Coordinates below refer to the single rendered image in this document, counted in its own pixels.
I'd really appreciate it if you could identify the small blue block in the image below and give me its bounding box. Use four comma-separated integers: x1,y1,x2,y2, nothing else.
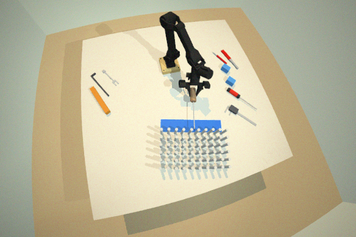
221,64,230,74
226,76,236,87

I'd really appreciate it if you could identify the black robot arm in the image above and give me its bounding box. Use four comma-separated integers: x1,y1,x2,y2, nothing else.
159,12,214,80

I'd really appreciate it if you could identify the blue flat strip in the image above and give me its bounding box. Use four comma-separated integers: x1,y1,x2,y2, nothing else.
160,119,221,133

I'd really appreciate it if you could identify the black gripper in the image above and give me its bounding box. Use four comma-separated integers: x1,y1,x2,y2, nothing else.
179,73,210,97

